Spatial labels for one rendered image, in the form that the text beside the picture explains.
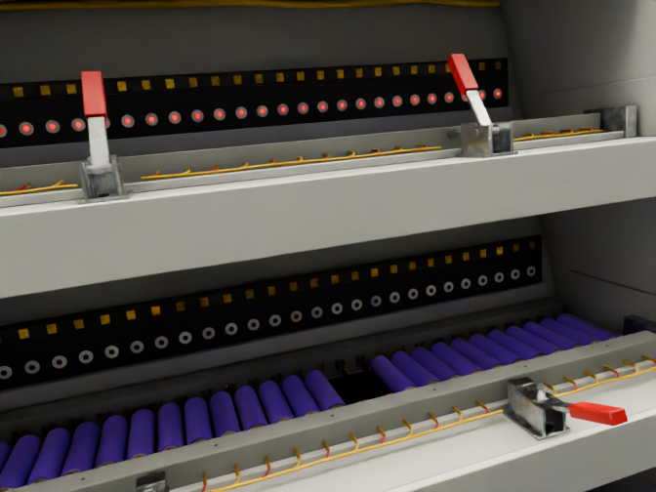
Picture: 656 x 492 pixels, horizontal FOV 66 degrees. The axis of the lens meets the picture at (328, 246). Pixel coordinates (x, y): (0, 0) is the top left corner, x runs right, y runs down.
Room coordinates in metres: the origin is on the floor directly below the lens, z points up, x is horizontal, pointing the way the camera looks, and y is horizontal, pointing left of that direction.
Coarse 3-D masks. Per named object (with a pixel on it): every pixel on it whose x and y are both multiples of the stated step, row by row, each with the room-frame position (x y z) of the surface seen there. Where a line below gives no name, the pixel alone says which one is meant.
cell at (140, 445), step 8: (136, 416) 0.40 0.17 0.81; (144, 416) 0.40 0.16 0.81; (152, 416) 0.41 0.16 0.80; (136, 424) 0.39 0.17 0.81; (144, 424) 0.39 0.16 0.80; (152, 424) 0.40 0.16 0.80; (136, 432) 0.38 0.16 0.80; (144, 432) 0.38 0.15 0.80; (152, 432) 0.38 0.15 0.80; (136, 440) 0.37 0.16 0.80; (144, 440) 0.37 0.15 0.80; (152, 440) 0.38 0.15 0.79; (128, 448) 0.37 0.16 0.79; (136, 448) 0.36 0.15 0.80; (144, 448) 0.36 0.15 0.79; (152, 448) 0.37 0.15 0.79; (128, 456) 0.35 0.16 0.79; (136, 456) 0.35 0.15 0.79
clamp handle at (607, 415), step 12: (540, 396) 0.37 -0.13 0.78; (552, 408) 0.35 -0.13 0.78; (564, 408) 0.34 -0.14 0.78; (576, 408) 0.33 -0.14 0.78; (588, 408) 0.32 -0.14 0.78; (600, 408) 0.31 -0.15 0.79; (612, 408) 0.31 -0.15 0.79; (624, 408) 0.31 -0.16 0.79; (588, 420) 0.32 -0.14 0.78; (600, 420) 0.31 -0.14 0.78; (612, 420) 0.30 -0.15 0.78; (624, 420) 0.30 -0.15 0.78
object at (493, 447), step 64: (384, 320) 0.51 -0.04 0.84; (640, 320) 0.47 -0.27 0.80; (64, 384) 0.43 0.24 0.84; (128, 384) 0.44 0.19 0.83; (640, 384) 0.42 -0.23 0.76; (384, 448) 0.37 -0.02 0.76; (448, 448) 0.36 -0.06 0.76; (512, 448) 0.35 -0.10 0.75; (576, 448) 0.36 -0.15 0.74; (640, 448) 0.38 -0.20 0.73
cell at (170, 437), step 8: (160, 408) 0.41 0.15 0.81; (168, 408) 0.41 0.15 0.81; (176, 408) 0.41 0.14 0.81; (160, 416) 0.40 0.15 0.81; (168, 416) 0.40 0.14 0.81; (176, 416) 0.40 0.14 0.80; (160, 424) 0.39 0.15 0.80; (168, 424) 0.38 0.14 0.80; (176, 424) 0.39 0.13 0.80; (160, 432) 0.38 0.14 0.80; (168, 432) 0.37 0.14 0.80; (176, 432) 0.37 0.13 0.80; (160, 440) 0.37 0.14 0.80; (168, 440) 0.36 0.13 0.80; (176, 440) 0.36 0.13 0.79; (160, 448) 0.36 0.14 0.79
